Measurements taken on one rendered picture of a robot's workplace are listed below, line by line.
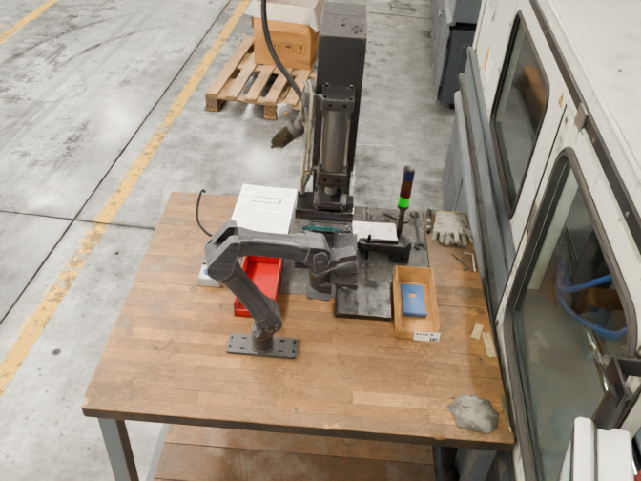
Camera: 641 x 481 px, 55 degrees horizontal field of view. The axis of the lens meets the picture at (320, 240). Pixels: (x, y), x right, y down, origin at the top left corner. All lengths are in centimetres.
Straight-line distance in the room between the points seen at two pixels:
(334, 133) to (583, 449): 108
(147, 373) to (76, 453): 105
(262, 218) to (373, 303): 57
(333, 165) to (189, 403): 77
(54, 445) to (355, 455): 121
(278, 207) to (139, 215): 166
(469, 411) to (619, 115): 81
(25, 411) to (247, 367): 141
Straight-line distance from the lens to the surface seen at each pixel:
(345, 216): 191
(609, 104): 151
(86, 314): 328
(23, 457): 285
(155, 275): 206
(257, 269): 204
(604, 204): 135
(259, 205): 233
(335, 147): 179
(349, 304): 192
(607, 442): 109
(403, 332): 186
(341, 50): 176
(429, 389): 177
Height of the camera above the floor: 227
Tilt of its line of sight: 39 degrees down
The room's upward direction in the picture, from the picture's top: 4 degrees clockwise
